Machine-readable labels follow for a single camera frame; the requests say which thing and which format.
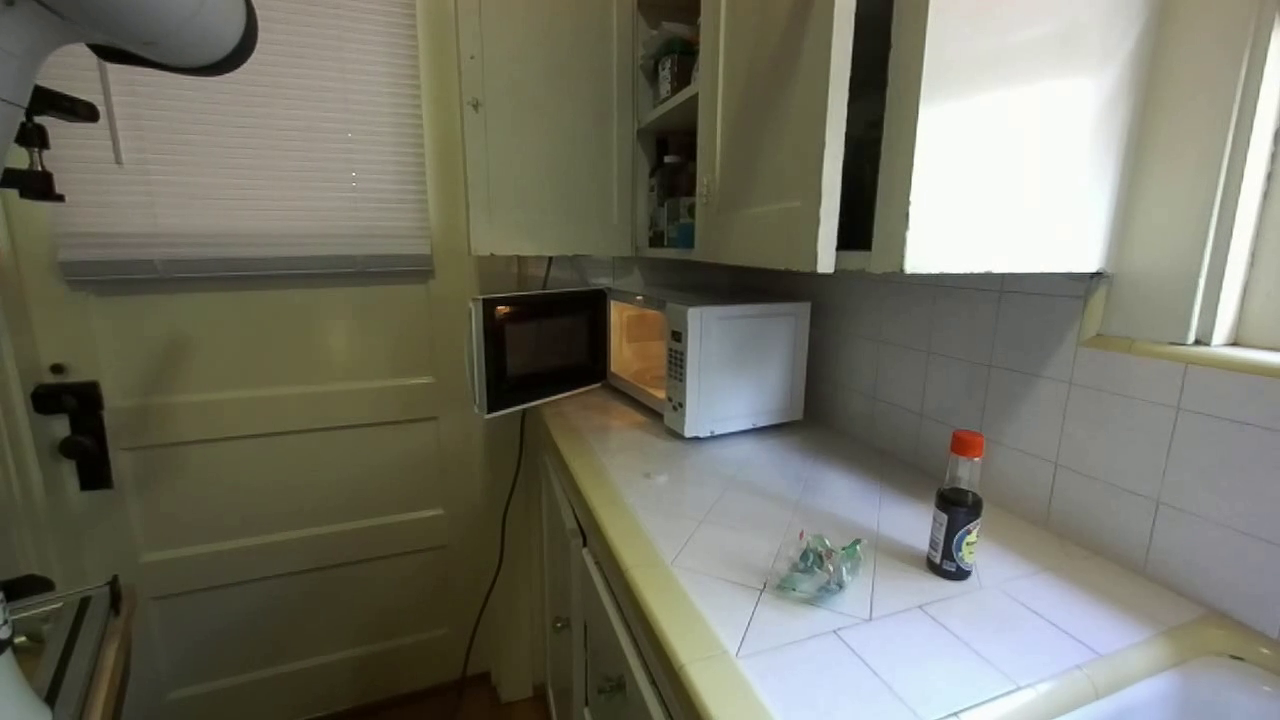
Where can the cream wall cupboard door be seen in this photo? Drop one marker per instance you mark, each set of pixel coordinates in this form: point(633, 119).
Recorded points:
point(761, 133)
point(1012, 133)
point(545, 133)

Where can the round cupboard door knob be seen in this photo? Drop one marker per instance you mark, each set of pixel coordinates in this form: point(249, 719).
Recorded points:
point(471, 100)

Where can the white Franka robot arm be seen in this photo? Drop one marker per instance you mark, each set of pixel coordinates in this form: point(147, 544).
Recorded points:
point(147, 25)

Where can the black glass microwave door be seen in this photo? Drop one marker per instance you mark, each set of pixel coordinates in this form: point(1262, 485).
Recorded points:
point(540, 348)

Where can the cream base cabinet door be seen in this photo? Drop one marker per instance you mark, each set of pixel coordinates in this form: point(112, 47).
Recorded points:
point(633, 665)
point(558, 573)

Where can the cream panelled room door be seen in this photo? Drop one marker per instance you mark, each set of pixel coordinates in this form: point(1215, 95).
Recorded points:
point(293, 453)

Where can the white microwave oven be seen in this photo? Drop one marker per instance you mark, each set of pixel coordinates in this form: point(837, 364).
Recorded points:
point(743, 364)

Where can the green glass cabinet knob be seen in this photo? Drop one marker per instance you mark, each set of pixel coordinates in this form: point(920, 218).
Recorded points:
point(560, 624)

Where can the soy sauce bottle red cap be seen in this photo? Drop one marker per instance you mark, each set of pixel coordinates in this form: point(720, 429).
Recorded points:
point(956, 513)

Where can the white slatted window blind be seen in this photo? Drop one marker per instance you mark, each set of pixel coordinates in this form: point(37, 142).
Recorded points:
point(253, 133)

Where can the white kitchen sink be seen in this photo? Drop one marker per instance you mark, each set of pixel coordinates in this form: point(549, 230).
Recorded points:
point(1185, 695)

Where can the bright kitchen window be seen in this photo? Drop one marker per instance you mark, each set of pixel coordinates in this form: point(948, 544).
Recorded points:
point(1255, 173)

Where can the black clamp mount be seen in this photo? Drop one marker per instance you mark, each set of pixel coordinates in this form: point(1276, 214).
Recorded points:
point(40, 142)
point(76, 426)

